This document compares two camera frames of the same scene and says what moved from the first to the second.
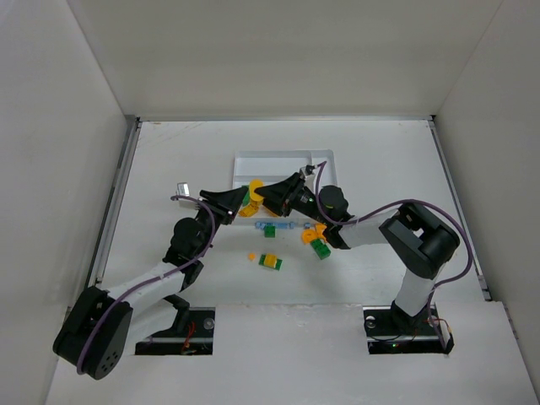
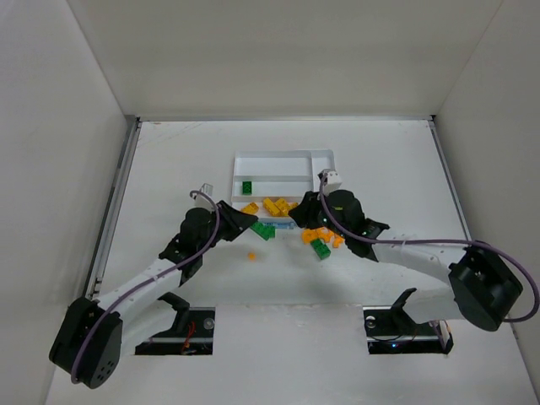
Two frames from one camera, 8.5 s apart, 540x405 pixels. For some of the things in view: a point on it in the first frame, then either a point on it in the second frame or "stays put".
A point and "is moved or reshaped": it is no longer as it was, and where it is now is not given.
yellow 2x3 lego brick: (253, 184) is moved or reshaped
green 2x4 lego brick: (321, 249) stays put
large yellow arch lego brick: (248, 211) stays put
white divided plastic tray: (272, 165) stays put
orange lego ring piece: (308, 235) stays put
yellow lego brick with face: (270, 260) is moved or reshaped
